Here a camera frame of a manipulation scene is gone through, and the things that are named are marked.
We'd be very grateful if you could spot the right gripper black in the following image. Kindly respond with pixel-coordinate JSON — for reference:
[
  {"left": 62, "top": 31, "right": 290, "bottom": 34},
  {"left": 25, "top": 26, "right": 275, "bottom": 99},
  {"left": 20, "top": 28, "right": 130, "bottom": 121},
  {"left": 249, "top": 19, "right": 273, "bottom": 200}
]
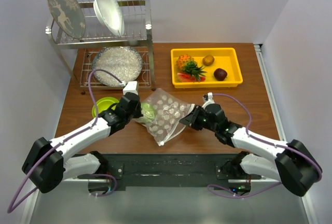
[{"left": 179, "top": 105, "right": 218, "bottom": 133}]

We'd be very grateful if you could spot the clear zip top bag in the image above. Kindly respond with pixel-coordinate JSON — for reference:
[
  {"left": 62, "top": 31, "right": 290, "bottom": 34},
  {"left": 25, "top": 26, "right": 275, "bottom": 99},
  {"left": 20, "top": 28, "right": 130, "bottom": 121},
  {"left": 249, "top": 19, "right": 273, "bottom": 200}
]
[{"left": 135, "top": 88, "right": 195, "bottom": 146}]

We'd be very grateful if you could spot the fake watermelon slice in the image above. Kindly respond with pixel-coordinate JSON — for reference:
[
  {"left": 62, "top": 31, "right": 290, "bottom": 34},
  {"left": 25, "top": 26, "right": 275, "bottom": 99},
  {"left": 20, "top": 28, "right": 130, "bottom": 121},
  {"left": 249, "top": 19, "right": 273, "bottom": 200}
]
[{"left": 177, "top": 73, "right": 206, "bottom": 82}]

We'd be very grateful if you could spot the fake purple plum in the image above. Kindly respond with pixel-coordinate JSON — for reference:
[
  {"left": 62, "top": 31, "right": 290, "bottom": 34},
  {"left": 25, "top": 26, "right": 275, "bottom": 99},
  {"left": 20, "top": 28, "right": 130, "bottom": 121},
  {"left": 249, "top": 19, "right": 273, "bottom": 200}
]
[{"left": 213, "top": 68, "right": 228, "bottom": 81}]

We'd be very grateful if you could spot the fake orange pineapple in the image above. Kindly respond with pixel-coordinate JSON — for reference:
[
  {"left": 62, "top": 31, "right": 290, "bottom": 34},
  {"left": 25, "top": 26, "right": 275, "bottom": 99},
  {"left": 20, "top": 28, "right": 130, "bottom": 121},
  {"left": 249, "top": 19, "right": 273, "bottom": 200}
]
[{"left": 176, "top": 54, "right": 206, "bottom": 77}]

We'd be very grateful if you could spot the fake brown kiwi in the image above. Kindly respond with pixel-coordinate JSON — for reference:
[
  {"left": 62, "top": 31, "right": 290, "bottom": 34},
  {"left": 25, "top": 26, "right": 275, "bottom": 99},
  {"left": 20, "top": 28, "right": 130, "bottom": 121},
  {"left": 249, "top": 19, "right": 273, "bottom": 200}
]
[{"left": 202, "top": 55, "right": 215, "bottom": 66}]

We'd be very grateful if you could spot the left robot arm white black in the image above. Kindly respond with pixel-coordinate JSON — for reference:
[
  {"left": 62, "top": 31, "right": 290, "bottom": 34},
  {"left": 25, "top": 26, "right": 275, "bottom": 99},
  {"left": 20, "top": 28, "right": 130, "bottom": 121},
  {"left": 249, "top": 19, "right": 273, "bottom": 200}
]
[{"left": 22, "top": 92, "right": 142, "bottom": 193}]

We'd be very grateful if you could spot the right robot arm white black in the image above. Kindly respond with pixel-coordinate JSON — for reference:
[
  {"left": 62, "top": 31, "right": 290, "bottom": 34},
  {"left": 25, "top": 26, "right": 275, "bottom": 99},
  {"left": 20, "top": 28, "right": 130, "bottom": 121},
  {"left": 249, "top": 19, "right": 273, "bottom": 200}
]
[{"left": 180, "top": 104, "right": 322, "bottom": 197}]

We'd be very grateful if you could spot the green plastic bowl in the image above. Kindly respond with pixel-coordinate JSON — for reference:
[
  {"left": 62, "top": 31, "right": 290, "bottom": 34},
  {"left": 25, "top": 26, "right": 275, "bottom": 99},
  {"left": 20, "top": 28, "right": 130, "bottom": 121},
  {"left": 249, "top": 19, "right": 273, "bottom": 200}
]
[{"left": 96, "top": 96, "right": 119, "bottom": 113}]

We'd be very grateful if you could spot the speckled glass plate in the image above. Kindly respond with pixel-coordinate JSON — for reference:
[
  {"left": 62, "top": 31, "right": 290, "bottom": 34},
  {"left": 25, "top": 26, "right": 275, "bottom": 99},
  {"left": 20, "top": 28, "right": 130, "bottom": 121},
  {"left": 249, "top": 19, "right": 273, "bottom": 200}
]
[{"left": 92, "top": 47, "right": 143, "bottom": 87}]

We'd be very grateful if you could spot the metal dish rack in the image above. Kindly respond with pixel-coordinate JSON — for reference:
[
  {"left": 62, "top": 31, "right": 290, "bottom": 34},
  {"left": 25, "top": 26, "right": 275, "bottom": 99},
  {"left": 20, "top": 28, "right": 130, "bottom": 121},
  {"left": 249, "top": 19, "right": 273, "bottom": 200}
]
[{"left": 45, "top": 0, "right": 156, "bottom": 94}]

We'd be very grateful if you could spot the yellow plastic tray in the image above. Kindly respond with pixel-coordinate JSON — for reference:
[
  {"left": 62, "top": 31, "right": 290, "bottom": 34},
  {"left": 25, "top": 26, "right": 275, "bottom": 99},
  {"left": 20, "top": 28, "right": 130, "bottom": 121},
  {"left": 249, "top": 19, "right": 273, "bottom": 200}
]
[{"left": 171, "top": 48, "right": 243, "bottom": 88}]

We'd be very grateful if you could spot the white deep plate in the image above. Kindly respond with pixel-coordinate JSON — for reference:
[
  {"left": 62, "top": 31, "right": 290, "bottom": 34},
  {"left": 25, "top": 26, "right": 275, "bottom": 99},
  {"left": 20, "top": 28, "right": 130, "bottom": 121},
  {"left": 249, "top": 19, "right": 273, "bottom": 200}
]
[{"left": 93, "top": 0, "right": 125, "bottom": 36}]

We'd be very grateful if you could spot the grey deer pattern plate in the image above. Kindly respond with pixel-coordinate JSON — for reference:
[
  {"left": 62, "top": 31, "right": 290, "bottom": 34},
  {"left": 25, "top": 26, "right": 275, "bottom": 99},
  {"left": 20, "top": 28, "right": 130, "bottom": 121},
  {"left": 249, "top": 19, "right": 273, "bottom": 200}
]
[{"left": 47, "top": 0, "right": 86, "bottom": 39}]

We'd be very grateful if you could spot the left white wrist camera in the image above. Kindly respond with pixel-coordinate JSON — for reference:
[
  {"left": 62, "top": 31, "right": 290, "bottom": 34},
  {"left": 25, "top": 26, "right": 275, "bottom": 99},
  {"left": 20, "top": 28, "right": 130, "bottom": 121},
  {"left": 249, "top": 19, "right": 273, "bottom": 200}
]
[{"left": 122, "top": 81, "right": 139, "bottom": 95}]

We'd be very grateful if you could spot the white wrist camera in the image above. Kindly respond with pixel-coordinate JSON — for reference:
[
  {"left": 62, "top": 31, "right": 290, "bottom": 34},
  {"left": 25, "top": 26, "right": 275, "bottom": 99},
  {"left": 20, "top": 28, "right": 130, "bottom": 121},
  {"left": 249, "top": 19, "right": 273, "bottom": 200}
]
[
  {"left": 202, "top": 92, "right": 215, "bottom": 109},
  {"left": 122, "top": 81, "right": 139, "bottom": 95}
]

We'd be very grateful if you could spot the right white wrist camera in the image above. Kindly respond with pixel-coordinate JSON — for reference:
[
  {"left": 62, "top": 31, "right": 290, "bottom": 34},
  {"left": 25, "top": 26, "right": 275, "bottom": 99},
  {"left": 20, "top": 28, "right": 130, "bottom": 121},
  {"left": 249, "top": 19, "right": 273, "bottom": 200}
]
[{"left": 202, "top": 92, "right": 215, "bottom": 109}]

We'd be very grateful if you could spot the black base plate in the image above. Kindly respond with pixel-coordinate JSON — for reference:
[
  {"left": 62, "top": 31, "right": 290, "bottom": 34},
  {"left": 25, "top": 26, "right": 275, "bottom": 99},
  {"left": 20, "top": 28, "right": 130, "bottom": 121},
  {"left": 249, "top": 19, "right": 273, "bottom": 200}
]
[{"left": 77, "top": 152, "right": 261, "bottom": 191}]

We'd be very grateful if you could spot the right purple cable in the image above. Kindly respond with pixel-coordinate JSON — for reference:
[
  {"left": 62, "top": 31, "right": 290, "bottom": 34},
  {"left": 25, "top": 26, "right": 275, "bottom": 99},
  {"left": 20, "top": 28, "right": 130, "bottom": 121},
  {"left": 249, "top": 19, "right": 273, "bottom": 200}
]
[{"left": 206, "top": 93, "right": 323, "bottom": 198}]

